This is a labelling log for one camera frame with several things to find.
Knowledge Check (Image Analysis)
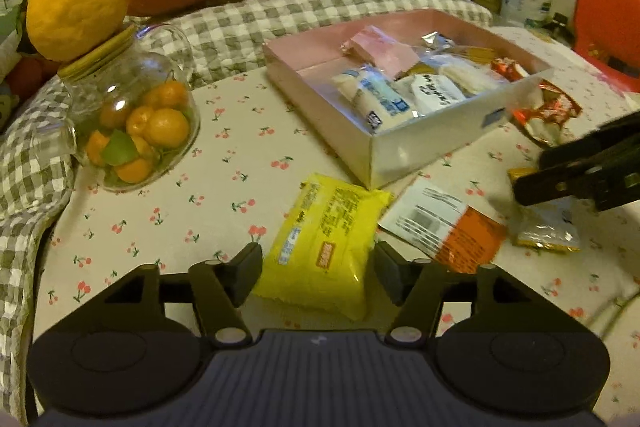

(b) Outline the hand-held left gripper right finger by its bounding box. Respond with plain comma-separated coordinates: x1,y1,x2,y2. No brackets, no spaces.
372,241,538,349

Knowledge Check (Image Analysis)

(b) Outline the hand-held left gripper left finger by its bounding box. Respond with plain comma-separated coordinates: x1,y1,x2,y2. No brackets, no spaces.
102,242,265,349

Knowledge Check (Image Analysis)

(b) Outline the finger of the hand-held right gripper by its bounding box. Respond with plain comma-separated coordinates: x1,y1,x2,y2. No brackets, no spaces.
511,146,640,214
539,108,640,174

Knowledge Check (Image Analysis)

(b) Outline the golden foil snack packet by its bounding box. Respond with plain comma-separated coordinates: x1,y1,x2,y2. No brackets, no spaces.
507,167,584,256

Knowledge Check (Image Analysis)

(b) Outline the yellow snack packet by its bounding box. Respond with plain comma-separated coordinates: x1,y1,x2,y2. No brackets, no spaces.
251,173,394,321

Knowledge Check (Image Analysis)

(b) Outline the white orange cracker packet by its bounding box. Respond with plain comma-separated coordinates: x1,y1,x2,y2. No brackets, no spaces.
377,179,509,276

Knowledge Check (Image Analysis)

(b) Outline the pink cardboard box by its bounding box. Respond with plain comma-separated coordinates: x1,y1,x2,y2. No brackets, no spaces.
262,8,555,190

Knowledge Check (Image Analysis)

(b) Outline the clear rice cracker packet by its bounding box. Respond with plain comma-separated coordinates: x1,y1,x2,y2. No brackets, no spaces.
425,54,506,98

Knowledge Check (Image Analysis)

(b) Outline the clear orange wafer packet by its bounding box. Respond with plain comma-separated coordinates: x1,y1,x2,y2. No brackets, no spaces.
457,46,498,60

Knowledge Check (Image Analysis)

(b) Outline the white snack packet black print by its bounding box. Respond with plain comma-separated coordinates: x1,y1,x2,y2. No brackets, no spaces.
395,73,469,116

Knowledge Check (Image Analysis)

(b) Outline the silver blue snack packet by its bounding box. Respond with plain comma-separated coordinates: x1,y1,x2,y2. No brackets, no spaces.
419,32,458,52

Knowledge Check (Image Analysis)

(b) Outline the pink snack packet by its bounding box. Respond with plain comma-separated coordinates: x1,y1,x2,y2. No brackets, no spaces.
342,26,421,72

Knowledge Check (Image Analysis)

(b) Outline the red snack packet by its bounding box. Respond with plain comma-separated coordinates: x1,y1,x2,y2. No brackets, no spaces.
490,57,530,82
510,79,584,148

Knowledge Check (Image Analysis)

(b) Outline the red plastic chair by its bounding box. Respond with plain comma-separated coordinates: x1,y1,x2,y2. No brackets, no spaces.
572,0,640,94

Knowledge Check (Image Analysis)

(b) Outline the pile of kumquats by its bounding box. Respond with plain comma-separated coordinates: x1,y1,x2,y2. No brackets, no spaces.
85,79,192,186

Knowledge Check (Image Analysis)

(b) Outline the blue white snack packet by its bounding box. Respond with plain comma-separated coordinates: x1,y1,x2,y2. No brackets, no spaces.
332,64,419,130

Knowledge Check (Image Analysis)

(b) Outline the glass jar with wooden lid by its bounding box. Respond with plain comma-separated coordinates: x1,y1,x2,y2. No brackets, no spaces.
57,23,202,194

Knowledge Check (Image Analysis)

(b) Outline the grey white checked blanket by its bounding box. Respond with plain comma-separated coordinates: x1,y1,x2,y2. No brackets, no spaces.
0,0,493,427

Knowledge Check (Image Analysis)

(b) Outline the large yellow citrus fruit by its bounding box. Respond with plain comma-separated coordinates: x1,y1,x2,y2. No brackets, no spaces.
26,0,127,62

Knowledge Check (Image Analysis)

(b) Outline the green printed cushion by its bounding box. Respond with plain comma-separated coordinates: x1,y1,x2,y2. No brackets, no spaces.
0,0,27,60

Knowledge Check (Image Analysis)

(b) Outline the thin yellow cable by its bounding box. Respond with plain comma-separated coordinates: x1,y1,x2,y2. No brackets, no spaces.
585,277,640,339

